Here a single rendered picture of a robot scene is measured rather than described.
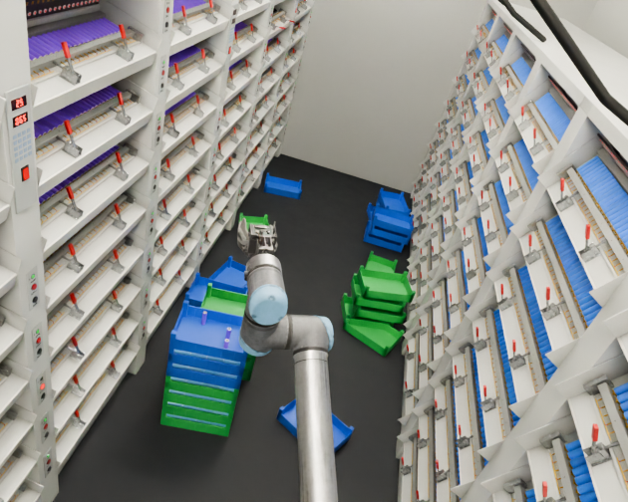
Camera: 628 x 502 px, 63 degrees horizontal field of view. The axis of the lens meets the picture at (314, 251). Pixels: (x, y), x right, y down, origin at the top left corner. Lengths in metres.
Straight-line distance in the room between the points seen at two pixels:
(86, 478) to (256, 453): 0.68
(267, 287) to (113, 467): 1.34
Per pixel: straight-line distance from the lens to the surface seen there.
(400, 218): 4.03
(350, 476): 2.47
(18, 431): 1.81
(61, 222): 1.57
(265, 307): 1.20
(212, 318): 2.20
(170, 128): 2.12
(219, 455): 2.39
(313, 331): 1.32
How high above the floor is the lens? 2.00
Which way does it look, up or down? 33 degrees down
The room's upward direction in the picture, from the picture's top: 16 degrees clockwise
